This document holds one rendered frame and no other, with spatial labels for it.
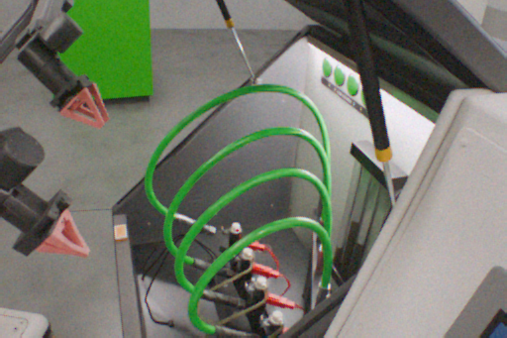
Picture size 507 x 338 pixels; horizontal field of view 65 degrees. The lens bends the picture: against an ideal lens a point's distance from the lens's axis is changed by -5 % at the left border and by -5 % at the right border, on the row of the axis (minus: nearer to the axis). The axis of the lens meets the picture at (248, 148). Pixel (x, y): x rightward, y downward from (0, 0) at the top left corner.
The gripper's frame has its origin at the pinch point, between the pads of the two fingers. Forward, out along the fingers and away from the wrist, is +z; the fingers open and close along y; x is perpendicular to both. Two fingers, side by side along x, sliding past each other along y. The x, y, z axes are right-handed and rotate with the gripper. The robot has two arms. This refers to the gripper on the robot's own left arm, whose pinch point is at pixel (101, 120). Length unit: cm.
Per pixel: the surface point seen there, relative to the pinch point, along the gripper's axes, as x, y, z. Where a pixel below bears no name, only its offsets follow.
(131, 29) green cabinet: 15, 319, -41
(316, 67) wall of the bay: -42, 21, 27
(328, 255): -18, -28, 38
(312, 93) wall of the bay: -37, 23, 32
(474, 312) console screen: -27, -56, 34
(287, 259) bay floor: -1, 21, 63
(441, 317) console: -25, -53, 35
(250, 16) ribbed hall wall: -113, 653, 45
